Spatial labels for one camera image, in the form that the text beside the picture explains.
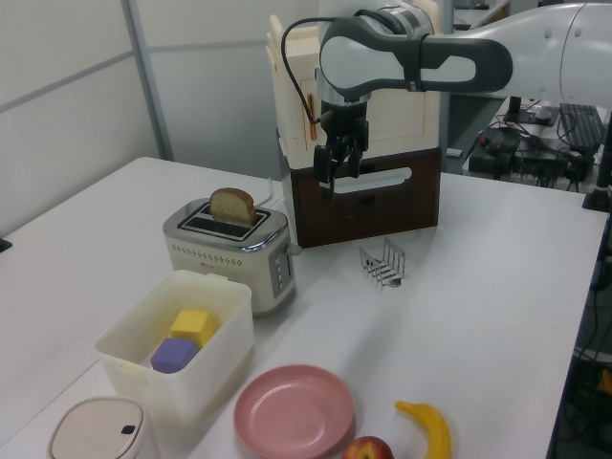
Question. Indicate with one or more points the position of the black post with base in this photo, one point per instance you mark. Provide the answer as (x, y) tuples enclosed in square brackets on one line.
[(601, 191)]

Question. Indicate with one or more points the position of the yellow toy banana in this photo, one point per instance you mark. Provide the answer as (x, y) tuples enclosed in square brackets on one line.
[(437, 430)]

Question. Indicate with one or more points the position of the brown wooden drawer box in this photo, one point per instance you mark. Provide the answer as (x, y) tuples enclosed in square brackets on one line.
[(382, 210)]

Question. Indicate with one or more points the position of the purple foam cube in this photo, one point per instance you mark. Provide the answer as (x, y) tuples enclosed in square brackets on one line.
[(172, 356)]

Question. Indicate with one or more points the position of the toasted bread slice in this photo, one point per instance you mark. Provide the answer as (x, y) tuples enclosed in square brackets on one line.
[(232, 206)]

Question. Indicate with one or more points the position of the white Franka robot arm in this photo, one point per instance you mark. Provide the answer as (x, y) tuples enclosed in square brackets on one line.
[(526, 48)]

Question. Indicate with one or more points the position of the white plastic storage box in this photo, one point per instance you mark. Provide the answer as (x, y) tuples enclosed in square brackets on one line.
[(210, 363)]

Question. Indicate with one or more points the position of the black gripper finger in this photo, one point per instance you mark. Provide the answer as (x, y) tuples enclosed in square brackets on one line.
[(323, 165), (354, 165)]

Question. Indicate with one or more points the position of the yellow tool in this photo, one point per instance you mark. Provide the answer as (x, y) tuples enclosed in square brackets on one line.
[(606, 382)]

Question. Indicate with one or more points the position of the red apple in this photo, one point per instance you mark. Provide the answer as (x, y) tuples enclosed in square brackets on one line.
[(368, 449)]

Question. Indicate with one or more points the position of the white round lid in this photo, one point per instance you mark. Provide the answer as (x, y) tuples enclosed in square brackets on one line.
[(95, 430)]

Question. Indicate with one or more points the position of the cream chrome toaster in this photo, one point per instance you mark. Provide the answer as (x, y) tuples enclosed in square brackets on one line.
[(225, 258)]

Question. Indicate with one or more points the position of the yellow foam cube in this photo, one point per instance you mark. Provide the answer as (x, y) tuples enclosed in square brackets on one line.
[(191, 325)]

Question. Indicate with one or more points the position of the cream toy cabinet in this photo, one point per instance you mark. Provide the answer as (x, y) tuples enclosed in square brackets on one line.
[(401, 119)]

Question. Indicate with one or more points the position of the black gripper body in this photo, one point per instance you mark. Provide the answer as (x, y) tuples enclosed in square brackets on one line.
[(344, 119)]

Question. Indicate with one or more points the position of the metal toast rack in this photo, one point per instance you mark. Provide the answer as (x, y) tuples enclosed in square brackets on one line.
[(382, 268)]

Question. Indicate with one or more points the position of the black keyboard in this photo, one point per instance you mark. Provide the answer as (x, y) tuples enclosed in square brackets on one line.
[(581, 124)]

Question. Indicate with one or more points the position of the pink plate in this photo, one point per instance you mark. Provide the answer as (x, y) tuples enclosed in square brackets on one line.
[(294, 411)]

